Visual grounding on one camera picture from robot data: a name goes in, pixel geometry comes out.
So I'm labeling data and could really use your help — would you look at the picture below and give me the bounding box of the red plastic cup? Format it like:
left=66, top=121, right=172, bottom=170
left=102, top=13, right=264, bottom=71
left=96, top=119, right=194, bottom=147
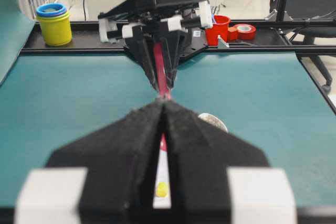
left=205, top=15, right=231, bottom=46

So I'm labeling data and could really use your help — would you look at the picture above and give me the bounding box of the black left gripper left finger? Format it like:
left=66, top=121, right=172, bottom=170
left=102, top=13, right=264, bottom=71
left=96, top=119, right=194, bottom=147
left=14, top=100, right=164, bottom=223

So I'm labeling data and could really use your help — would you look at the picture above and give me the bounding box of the metal corner bracket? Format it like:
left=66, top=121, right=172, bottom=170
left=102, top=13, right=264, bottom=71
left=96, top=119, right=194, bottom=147
left=217, top=35, right=229, bottom=49

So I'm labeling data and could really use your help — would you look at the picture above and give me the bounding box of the white bowl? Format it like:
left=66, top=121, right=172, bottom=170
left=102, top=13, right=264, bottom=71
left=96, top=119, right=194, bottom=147
left=153, top=138, right=171, bottom=209

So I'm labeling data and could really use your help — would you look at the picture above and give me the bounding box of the red tape roll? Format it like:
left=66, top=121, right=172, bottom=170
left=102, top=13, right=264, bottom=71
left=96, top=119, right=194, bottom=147
left=228, top=24, right=256, bottom=41

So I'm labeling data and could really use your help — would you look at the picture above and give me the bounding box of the yellow stacking cup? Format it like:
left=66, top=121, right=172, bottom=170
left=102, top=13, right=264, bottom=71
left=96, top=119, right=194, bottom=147
left=37, top=11, right=72, bottom=46

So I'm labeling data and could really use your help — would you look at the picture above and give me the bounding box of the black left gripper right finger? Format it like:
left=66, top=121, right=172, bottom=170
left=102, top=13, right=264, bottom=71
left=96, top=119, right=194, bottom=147
left=163, top=101, right=297, bottom=223

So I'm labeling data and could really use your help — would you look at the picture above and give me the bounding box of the green table mat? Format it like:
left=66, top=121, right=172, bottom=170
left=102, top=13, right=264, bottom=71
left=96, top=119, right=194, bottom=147
left=1, top=0, right=335, bottom=209

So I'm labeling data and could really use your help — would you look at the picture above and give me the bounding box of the black office chair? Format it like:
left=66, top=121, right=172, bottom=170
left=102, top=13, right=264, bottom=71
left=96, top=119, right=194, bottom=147
left=270, top=0, right=335, bottom=94

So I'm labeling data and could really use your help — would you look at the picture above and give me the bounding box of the red-handled metal spoon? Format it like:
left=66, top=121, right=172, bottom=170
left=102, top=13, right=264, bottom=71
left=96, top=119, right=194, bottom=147
left=153, top=42, right=228, bottom=154

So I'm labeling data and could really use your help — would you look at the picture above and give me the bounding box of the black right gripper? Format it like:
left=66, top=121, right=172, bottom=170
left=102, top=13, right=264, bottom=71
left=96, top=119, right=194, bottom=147
left=98, top=0, right=213, bottom=90

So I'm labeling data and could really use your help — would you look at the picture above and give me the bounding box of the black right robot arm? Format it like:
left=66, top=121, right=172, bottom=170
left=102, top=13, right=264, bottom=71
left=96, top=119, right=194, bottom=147
left=98, top=0, right=213, bottom=91

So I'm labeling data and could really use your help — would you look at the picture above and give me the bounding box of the black aluminium table frame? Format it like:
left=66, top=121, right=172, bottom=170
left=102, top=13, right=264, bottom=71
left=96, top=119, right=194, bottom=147
left=13, top=22, right=335, bottom=123

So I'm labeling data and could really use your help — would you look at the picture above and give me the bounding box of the blue stacking cup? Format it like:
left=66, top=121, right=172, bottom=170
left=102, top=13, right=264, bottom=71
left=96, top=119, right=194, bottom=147
left=36, top=3, right=67, bottom=17

